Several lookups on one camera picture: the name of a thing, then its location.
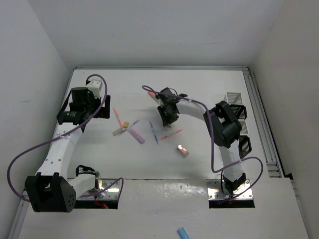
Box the red orange pen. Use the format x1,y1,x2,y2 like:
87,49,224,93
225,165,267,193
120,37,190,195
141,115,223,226
159,129,183,141

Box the orange cap clear tube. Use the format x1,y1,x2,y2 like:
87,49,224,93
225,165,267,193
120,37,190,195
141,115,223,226
148,92,160,105

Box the white eraser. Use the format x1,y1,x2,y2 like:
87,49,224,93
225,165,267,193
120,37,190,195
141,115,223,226
112,128,124,136

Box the purple highlighter marker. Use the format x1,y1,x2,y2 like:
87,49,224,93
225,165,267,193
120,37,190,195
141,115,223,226
128,128,145,144

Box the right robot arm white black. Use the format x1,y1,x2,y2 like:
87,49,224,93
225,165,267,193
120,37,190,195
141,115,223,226
156,88,246,194

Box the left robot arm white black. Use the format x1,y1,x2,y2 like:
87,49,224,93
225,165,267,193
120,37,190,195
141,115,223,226
25,81,110,212

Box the blue white pen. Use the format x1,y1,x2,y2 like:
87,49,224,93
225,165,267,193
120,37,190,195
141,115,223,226
150,121,159,145

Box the orange pen left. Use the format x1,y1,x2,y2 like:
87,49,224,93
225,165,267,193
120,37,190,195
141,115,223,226
113,108,123,127

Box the dark blue clear pen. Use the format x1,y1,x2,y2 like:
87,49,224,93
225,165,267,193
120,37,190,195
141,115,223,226
119,119,140,135

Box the white slotted container far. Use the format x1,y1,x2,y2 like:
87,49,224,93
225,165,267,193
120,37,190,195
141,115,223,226
224,92,243,105

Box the white slotted container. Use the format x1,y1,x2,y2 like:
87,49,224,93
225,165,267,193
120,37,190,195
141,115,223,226
239,119,249,135
224,92,243,105

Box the black mesh container far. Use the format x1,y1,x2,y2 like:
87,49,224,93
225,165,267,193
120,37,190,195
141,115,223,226
230,104,247,120

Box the white slotted container near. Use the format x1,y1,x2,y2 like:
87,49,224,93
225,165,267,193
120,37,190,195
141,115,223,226
239,119,249,135

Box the black hexagonal mesh container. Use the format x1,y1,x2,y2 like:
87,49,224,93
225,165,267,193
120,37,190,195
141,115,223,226
239,135,252,159

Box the blue marker on ledge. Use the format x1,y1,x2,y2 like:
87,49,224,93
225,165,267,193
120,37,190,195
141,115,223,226
177,227,189,239

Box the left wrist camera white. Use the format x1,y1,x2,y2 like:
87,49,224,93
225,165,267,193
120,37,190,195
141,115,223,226
86,79,103,99

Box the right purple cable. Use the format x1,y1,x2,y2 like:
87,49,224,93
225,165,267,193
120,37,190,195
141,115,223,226
142,85,264,201

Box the purple cable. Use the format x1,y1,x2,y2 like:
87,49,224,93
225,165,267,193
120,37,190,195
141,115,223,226
142,85,264,201
6,74,124,202

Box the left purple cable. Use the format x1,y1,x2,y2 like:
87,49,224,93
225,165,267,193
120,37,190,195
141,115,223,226
6,74,124,202

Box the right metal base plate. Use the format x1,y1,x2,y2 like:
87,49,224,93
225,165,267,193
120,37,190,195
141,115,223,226
207,180,254,200

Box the metal base plate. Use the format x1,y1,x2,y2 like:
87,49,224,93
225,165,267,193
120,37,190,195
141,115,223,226
82,177,124,200
207,180,254,200

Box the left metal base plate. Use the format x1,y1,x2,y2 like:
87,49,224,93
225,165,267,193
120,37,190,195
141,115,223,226
82,177,124,200

